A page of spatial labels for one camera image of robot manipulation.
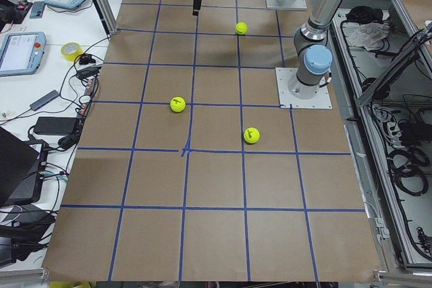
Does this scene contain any black power adapter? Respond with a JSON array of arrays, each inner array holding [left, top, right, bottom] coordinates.
[[33, 117, 77, 136]]

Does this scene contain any yellow tape roll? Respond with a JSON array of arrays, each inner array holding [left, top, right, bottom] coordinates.
[[61, 42, 84, 62]]

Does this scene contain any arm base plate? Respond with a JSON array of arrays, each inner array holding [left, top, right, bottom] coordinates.
[[275, 67, 332, 109], [266, 0, 307, 11]]

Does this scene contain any grey usb hub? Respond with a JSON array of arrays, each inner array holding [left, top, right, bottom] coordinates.
[[30, 90, 60, 111]]

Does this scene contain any teach pendant near left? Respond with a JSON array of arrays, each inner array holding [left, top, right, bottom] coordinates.
[[1, 32, 46, 77]]

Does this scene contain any black laptop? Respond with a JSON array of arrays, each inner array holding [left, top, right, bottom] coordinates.
[[1, 129, 48, 206]]

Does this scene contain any white crumpled cloth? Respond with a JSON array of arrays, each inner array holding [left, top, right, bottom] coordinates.
[[347, 22, 390, 51]]

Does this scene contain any yellow tennis ball base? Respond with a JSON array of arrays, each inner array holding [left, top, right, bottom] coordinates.
[[236, 22, 248, 35]]

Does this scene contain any yellow tennis ball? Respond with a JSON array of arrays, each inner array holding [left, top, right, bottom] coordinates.
[[243, 127, 261, 144], [169, 96, 186, 113]]

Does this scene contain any yellow tennis ball centre left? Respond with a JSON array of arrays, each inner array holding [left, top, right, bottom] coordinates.
[[169, 96, 186, 113]]

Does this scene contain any yellow tennis ball far left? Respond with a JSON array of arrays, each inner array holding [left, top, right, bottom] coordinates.
[[243, 127, 261, 144]]

